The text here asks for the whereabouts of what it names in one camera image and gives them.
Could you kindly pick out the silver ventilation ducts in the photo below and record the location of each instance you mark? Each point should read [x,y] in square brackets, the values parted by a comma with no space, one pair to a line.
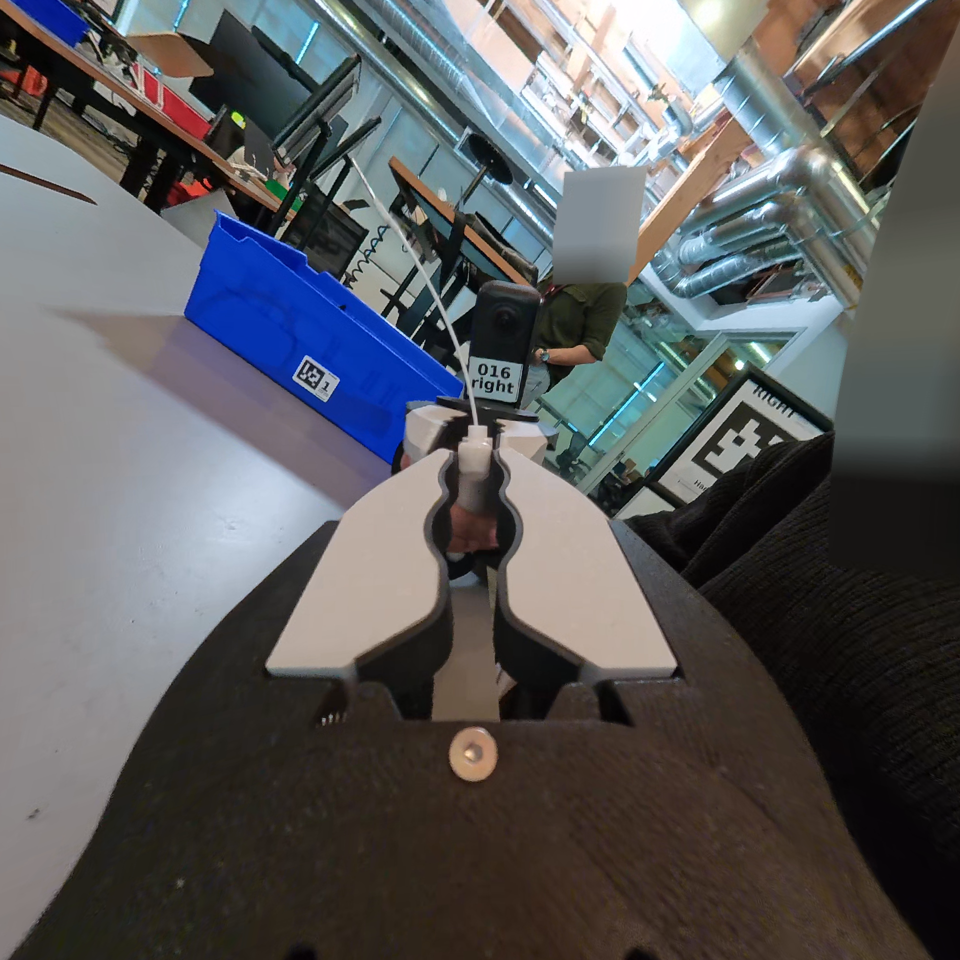
[750,195]

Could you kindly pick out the black monitor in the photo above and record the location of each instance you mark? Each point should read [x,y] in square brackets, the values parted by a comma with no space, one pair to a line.
[247,67]

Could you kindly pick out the blue bin with marker sticker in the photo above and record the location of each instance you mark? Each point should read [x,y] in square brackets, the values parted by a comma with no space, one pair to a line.
[300,315]

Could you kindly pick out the red box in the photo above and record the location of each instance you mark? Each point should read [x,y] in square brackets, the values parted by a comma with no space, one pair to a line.
[176,101]

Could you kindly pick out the tilted wooden standing desk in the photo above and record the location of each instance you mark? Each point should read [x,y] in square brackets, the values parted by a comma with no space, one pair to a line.
[465,225]

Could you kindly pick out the wooden beam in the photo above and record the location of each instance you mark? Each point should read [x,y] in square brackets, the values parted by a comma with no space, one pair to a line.
[690,195]

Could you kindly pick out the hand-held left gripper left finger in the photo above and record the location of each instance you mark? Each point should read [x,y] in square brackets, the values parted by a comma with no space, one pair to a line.
[367,585]

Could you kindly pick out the black mesh office chair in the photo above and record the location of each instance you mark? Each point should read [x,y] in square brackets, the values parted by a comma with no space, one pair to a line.
[326,232]

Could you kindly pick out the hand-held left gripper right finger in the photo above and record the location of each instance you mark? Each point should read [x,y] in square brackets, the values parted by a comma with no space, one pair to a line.
[585,585]

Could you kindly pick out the person's right forearm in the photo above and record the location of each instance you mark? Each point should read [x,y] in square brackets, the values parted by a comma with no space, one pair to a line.
[735,510]

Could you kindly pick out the framed marker poster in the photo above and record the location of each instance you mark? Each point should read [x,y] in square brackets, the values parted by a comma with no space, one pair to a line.
[739,442]

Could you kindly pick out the person's black sweater torso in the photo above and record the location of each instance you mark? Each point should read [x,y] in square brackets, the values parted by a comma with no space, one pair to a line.
[862,675]

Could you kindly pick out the person's right hand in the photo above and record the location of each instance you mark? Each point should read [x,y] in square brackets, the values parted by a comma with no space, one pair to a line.
[469,529]

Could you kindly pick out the long wooden desk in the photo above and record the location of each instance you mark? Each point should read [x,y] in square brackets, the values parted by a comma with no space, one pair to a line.
[112,82]

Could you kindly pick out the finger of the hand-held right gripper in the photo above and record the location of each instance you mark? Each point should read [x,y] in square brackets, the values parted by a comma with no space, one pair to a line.
[525,442]
[424,431]

